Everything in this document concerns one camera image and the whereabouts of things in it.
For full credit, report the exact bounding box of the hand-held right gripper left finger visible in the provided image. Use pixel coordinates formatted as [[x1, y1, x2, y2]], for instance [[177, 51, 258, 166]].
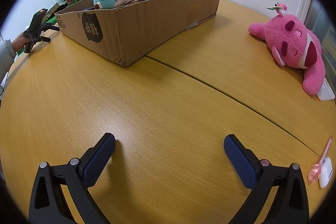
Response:
[[28, 133, 116, 224]]

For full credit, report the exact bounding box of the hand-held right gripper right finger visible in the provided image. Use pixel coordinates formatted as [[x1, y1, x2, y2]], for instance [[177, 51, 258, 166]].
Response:
[[224, 134, 310, 224]]

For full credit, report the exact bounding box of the long cardboard box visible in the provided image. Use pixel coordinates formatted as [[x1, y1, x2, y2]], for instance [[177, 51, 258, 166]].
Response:
[[54, 0, 224, 67]]

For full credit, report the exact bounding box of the person's left forearm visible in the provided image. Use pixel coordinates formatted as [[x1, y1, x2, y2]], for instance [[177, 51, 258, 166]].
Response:
[[0, 39, 17, 84]]

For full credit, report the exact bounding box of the wooden desktop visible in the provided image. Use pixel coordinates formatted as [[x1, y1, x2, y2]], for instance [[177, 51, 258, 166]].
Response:
[[0, 0, 336, 224]]

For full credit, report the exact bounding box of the person's left hand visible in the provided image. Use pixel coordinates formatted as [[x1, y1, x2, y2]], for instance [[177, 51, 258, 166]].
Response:
[[12, 32, 30, 53]]

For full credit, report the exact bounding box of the pink translucent spoon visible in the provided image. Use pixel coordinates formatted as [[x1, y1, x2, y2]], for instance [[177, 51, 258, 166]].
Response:
[[308, 136, 333, 185]]

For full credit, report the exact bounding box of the white earbuds case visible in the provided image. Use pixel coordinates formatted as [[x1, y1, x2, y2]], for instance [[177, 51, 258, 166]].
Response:
[[319, 157, 334, 188]]

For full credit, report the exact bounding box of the white and orange flat packet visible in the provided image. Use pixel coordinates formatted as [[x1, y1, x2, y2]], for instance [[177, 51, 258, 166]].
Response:
[[316, 78, 336, 102]]

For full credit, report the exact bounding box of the pink plush bear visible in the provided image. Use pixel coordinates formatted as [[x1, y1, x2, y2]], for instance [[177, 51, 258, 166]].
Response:
[[248, 3, 327, 96]]

